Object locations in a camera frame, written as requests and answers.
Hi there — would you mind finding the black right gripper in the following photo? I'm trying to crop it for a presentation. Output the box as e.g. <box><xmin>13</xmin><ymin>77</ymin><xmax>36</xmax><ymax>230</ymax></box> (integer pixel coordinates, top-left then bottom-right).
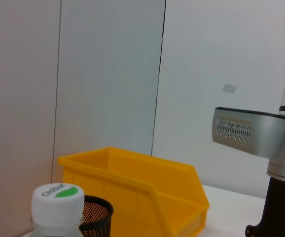
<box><xmin>245</xmin><ymin>176</ymin><xmax>285</xmax><ymax>237</ymax></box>

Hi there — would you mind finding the black mesh pen holder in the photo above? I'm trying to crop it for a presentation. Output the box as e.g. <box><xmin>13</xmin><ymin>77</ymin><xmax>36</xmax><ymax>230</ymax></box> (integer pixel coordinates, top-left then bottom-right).
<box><xmin>79</xmin><ymin>195</ymin><xmax>114</xmax><ymax>237</ymax></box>

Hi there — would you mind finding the green label water bottle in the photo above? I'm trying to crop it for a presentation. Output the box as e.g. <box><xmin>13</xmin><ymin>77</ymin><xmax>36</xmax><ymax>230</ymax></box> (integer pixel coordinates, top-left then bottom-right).
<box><xmin>30</xmin><ymin>183</ymin><xmax>86</xmax><ymax>237</ymax></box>

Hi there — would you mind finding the grey wall label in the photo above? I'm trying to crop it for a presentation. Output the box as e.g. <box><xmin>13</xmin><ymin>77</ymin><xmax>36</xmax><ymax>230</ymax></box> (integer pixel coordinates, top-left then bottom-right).
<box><xmin>222</xmin><ymin>83</ymin><xmax>238</xmax><ymax>94</ymax></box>

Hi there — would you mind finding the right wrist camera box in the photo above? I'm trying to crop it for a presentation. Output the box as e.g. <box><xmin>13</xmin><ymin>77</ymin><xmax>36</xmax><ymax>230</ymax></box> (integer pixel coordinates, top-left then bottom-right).
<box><xmin>212</xmin><ymin>106</ymin><xmax>285</xmax><ymax>159</ymax></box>

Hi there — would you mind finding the yellow plastic storage bin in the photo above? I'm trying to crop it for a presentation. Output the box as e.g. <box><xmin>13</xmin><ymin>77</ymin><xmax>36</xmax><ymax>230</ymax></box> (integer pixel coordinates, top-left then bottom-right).
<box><xmin>57</xmin><ymin>147</ymin><xmax>211</xmax><ymax>237</ymax></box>

